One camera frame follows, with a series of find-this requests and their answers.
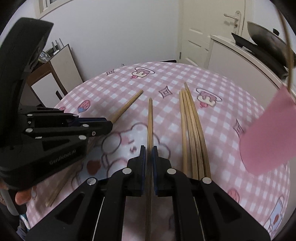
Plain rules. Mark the cream panel door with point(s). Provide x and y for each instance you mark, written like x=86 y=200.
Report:
x=202 y=18

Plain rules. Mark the steel wok with lid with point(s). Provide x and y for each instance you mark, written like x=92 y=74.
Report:
x=269 y=41

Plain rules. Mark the white board with wood frame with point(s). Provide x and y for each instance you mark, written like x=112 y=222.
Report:
x=55 y=79

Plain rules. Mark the silver door handle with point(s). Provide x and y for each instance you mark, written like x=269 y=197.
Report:
x=237 y=20

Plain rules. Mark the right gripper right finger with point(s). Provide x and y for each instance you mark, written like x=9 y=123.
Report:
x=203 y=210

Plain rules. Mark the person's left hand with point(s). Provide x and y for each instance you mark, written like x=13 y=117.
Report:
x=24 y=196

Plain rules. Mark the white kitchen counter cabinet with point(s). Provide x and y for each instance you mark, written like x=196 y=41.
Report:
x=246 y=71

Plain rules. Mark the wooden chopstick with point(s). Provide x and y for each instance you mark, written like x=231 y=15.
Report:
x=184 y=135
x=289 y=57
x=200 y=164
x=200 y=134
x=93 y=141
x=148 y=182
x=192 y=140

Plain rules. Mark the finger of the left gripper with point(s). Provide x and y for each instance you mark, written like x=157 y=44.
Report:
x=62 y=118
x=58 y=130

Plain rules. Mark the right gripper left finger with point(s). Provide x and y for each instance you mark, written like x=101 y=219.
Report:
x=95 y=210

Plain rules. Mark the black induction cooktop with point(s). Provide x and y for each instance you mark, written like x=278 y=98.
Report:
x=275 y=62

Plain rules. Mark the pink cylindrical utensil holder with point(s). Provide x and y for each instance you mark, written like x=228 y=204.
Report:
x=270 y=141

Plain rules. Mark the pink checkered tablecloth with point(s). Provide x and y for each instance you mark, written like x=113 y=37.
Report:
x=225 y=111

